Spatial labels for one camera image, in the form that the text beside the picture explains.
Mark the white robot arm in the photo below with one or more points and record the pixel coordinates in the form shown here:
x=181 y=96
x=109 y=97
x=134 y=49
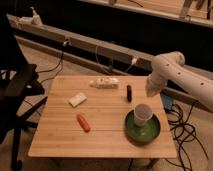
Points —
x=170 y=67

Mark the white rectangular block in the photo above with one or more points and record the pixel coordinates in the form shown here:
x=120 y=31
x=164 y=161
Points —
x=77 y=99

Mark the wooden table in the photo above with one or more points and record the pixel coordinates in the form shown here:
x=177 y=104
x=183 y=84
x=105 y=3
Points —
x=60 y=135

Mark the orange carrot toy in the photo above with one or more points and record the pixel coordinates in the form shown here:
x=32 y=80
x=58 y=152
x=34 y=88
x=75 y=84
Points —
x=83 y=123

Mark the white paper cup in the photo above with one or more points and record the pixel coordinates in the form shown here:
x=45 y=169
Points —
x=142 y=113

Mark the green bowl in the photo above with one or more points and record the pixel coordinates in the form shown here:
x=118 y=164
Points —
x=144 y=134

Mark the blue box on floor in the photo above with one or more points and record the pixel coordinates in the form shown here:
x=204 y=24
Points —
x=167 y=101

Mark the black office chair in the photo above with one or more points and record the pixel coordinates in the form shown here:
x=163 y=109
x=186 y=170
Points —
x=18 y=79

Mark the long metal rail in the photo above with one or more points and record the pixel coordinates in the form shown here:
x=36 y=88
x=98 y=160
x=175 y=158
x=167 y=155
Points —
x=107 y=49

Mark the white device on rail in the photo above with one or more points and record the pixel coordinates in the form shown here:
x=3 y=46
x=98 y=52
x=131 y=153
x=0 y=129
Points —
x=34 y=19

